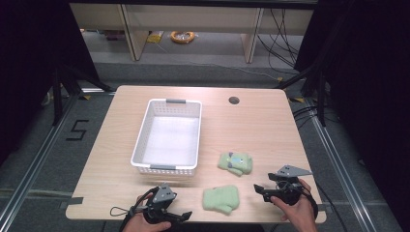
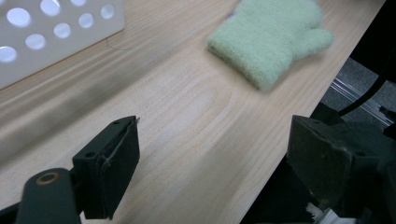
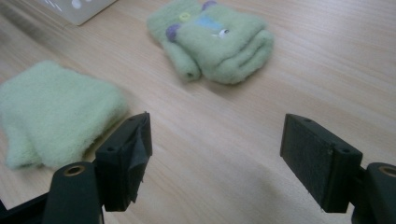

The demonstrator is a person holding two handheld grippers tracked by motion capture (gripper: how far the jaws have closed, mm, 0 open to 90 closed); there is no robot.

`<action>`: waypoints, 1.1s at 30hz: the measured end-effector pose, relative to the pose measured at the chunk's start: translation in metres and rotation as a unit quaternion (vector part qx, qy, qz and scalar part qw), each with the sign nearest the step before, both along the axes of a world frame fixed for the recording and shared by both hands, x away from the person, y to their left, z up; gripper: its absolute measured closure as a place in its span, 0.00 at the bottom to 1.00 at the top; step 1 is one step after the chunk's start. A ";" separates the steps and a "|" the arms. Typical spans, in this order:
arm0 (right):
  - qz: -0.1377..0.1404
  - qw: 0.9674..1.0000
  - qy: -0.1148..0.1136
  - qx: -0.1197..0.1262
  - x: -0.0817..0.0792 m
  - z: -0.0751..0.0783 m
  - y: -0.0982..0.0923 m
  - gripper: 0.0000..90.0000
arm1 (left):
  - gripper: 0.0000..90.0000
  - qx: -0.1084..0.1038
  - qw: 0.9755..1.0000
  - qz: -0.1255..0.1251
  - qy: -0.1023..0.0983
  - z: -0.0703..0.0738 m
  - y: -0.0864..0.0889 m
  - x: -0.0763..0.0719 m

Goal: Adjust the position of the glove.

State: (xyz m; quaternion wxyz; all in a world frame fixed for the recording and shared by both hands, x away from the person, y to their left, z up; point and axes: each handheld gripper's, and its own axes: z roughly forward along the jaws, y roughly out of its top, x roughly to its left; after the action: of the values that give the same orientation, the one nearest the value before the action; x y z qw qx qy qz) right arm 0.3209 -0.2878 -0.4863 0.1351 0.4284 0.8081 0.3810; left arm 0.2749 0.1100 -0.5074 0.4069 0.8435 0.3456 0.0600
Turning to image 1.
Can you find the beige wooden shelf unit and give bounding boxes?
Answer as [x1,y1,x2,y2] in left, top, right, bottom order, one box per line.
[69,3,315,64]

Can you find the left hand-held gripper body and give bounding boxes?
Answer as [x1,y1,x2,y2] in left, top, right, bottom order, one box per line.
[142,183,178,225]

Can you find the white plastic basket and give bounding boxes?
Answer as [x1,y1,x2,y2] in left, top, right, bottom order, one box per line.
[130,98,203,177]

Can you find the yellow packet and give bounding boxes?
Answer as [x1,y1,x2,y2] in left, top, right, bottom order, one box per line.
[146,30,164,44]

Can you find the green mitten with print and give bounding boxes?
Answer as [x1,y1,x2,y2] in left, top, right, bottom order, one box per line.
[217,152,254,177]

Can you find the black metal stand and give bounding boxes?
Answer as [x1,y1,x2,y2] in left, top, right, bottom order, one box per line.
[274,64,328,128]
[51,62,114,127]

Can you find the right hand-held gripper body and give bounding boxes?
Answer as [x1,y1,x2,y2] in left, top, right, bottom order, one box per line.
[264,164,313,207]

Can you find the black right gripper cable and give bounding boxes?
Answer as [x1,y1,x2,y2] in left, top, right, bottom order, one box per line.
[298,185,320,220]

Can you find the person's right hand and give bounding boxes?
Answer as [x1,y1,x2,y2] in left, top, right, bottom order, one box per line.
[270,178,319,232]

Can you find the plain green mitten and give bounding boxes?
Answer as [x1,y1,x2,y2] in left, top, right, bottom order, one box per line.
[202,185,241,216]

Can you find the black cables on floor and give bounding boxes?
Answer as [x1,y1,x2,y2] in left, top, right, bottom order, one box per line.
[255,8,306,76]

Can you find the orange cable coil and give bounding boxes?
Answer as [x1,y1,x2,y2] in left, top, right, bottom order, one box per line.
[169,30,196,44]

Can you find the aluminium floor rail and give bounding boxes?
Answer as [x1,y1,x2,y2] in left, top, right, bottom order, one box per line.
[304,98,378,232]
[0,91,80,223]

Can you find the person's left hand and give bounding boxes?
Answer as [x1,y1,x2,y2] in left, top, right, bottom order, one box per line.
[122,192,172,232]

